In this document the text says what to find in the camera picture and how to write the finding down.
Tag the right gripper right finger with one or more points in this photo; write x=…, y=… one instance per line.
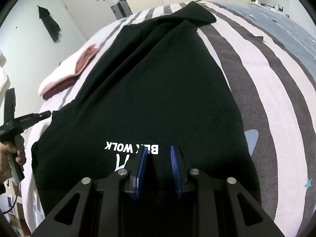
x=214, y=207

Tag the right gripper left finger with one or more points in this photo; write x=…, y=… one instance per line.
x=91, y=208

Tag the black printed t-shirt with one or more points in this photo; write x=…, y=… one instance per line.
x=157, y=86

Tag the maroon folded garment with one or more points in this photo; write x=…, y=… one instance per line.
x=67, y=83

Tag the pink folded garment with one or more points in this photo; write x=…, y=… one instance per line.
x=70, y=67

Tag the white door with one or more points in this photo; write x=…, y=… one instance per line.
x=93, y=15

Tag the grey suitcase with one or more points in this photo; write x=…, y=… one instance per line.
x=121, y=9

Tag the striped bed sheet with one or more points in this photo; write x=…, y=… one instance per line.
x=273, y=85

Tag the black garment on wall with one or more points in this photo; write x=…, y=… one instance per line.
x=52, y=27

